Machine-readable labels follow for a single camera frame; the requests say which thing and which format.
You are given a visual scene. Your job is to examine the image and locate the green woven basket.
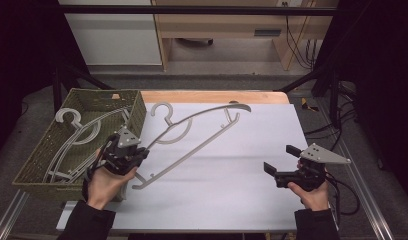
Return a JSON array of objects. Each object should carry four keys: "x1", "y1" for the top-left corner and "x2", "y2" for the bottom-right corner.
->
[{"x1": 11, "y1": 87, "x2": 148, "y2": 203}]

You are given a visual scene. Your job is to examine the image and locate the grey plastic clothes hanger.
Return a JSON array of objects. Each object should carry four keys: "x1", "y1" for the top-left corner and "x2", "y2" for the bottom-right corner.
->
[
  {"x1": 53, "y1": 107, "x2": 133, "y2": 184},
  {"x1": 41, "y1": 108, "x2": 132, "y2": 185},
  {"x1": 131, "y1": 101, "x2": 253, "y2": 191}
]

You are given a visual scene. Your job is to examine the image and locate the person's left hand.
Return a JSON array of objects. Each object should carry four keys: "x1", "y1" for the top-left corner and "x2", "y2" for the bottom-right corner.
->
[{"x1": 86, "y1": 148, "x2": 139, "y2": 211}]

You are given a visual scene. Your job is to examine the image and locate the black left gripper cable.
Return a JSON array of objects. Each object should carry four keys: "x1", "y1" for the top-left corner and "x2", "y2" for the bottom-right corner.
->
[{"x1": 81, "y1": 139, "x2": 113, "y2": 203}]

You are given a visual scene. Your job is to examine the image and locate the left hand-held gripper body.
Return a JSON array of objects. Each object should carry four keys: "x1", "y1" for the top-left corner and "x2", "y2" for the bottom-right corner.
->
[{"x1": 101, "y1": 125, "x2": 150, "y2": 176}]

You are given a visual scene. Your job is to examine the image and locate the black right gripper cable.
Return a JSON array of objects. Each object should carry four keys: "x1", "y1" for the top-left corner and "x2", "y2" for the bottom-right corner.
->
[{"x1": 325, "y1": 171, "x2": 362, "y2": 217}]

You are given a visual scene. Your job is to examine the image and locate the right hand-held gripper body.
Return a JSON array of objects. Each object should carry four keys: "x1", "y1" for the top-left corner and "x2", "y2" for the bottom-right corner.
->
[{"x1": 274, "y1": 142, "x2": 353, "y2": 193}]

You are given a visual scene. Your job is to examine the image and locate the black floor cables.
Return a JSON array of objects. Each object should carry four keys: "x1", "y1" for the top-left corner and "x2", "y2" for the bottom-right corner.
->
[{"x1": 303, "y1": 81, "x2": 359, "y2": 152}]

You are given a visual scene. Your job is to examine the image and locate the hanging black cables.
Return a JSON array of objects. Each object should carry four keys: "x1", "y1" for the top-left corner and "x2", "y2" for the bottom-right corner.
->
[{"x1": 281, "y1": 1, "x2": 324, "y2": 71}]

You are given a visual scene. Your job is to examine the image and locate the black horizontal frame bar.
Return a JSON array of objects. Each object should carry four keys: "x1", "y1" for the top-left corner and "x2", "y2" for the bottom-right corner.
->
[{"x1": 56, "y1": 4, "x2": 340, "y2": 17}]

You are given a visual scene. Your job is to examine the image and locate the aluminium rail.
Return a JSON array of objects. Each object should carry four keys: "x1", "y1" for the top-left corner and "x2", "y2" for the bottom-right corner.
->
[
  {"x1": 316, "y1": 99, "x2": 397, "y2": 240},
  {"x1": 0, "y1": 189, "x2": 30, "y2": 240}
]

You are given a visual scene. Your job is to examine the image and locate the black frame strut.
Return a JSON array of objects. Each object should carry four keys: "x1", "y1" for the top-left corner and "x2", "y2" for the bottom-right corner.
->
[
  {"x1": 51, "y1": 63, "x2": 114, "y2": 115},
  {"x1": 277, "y1": 65, "x2": 342, "y2": 128}
]

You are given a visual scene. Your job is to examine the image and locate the white cabinet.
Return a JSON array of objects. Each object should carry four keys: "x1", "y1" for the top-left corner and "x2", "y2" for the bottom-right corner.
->
[{"x1": 57, "y1": 0, "x2": 163, "y2": 66}]

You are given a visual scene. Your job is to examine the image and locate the yellow and black tool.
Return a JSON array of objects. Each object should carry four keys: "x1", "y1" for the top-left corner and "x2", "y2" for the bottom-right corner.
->
[{"x1": 300, "y1": 97, "x2": 320, "y2": 113}]

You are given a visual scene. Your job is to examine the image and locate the black curtain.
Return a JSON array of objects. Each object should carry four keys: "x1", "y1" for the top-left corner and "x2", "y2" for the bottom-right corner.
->
[
  {"x1": 0, "y1": 0, "x2": 90, "y2": 163},
  {"x1": 315, "y1": 0, "x2": 408, "y2": 204}
]

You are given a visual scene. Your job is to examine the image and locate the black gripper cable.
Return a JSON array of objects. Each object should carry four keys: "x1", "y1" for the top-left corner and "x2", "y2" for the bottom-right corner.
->
[
  {"x1": 81, "y1": 139, "x2": 113, "y2": 203},
  {"x1": 325, "y1": 171, "x2": 362, "y2": 217}
]

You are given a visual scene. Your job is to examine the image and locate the person's right hand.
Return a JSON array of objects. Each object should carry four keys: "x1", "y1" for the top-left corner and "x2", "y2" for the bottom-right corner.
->
[{"x1": 287, "y1": 181, "x2": 331, "y2": 212}]

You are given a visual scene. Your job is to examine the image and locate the wooden desk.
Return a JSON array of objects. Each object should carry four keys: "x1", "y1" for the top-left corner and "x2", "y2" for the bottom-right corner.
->
[{"x1": 151, "y1": 0, "x2": 340, "y2": 72}]

